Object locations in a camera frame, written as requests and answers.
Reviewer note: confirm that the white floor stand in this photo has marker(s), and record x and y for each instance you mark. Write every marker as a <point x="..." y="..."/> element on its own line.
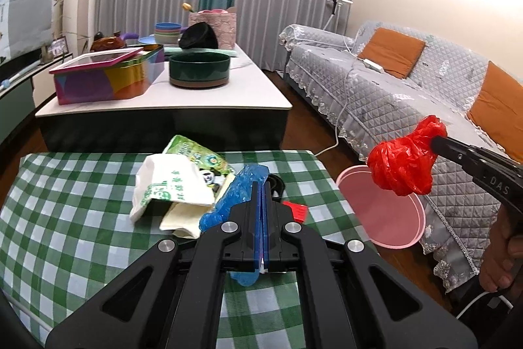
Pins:
<point x="333" y="11"/>

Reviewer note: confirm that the stacked pastel bowls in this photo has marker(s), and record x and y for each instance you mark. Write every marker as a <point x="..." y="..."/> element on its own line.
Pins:
<point x="167" y="32"/>

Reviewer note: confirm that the colourful tin box pink lid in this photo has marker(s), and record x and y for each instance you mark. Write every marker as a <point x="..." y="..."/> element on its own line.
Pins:
<point x="122" y="79"/>

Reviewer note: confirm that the green panda print packet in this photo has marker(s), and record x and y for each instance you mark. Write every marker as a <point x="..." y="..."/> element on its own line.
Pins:
<point x="192" y="152"/>

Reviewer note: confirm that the blue plate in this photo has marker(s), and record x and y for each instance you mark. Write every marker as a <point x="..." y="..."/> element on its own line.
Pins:
<point x="149" y="41"/>

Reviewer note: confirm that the yellow tissue pack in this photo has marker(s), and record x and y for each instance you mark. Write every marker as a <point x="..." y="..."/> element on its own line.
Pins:
<point x="179" y="220"/>

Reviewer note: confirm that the blue plastic bag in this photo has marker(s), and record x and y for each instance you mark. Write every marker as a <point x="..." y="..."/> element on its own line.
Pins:
<point x="233" y="202"/>

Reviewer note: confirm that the pink round bin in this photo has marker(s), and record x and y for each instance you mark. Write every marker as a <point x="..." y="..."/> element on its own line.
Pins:
<point x="376" y="218"/>

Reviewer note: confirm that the green checked tablecloth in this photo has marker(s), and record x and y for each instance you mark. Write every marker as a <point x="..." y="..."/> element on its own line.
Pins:
<point x="81" y="230"/>

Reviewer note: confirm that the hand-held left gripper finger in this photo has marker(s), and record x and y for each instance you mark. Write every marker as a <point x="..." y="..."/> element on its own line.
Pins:
<point x="256" y="218"/>
<point x="266" y="218"/>

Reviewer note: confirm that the white top coffee table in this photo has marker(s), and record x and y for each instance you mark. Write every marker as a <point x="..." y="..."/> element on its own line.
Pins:
<point x="224" y="95"/>

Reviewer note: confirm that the small photo frame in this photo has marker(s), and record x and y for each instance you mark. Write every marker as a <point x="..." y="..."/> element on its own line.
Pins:
<point x="58" y="46"/>

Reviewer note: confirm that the orange cushion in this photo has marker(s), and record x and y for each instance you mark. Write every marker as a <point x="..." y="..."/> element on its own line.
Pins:
<point x="498" y="116"/>
<point x="390" y="52"/>

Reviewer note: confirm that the red plastic bag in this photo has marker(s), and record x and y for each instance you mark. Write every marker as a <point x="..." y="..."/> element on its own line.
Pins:
<point x="400" y="165"/>

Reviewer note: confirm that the dark green round container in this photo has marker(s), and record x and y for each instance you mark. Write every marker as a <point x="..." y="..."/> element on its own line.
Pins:
<point x="200" y="69"/>

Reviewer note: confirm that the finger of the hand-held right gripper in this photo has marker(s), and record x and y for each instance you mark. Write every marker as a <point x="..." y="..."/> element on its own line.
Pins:
<point x="453" y="150"/>

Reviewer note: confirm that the person's right hand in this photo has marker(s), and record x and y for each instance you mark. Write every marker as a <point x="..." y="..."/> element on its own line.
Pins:
<point x="500" y="251"/>

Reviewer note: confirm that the white plastic bag green print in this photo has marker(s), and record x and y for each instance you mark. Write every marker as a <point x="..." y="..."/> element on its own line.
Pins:
<point x="171" y="177"/>

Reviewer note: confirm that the red and black wrapper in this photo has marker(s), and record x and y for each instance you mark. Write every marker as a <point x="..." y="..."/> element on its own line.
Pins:
<point x="294" y="210"/>

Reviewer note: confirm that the grey television cover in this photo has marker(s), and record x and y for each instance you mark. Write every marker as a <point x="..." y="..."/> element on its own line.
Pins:
<point x="24" y="18"/>

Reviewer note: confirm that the grey quilted sofa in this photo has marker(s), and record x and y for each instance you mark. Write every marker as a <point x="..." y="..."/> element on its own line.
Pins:
<point x="408" y="95"/>

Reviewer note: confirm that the mint green tray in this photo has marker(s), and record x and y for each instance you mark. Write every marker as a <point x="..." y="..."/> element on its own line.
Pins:
<point x="229" y="51"/>

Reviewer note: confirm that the television cabinet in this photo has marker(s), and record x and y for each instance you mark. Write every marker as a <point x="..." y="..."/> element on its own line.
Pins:
<point x="16" y="103"/>

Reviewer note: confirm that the white power strip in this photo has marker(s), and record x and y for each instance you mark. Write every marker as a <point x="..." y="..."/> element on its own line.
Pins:
<point x="374" y="65"/>

